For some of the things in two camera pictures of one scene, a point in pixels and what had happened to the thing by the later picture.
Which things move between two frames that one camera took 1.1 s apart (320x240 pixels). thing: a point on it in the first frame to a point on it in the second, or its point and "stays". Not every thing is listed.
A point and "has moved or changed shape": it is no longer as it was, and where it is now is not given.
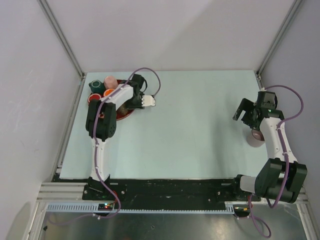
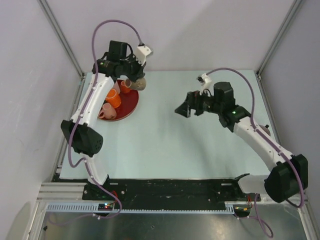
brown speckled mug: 123,109 has moved or changed shape
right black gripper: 246,105 to 192,101
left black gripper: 138,106 to 139,72
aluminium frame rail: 62,192 stays
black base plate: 208,191 stays
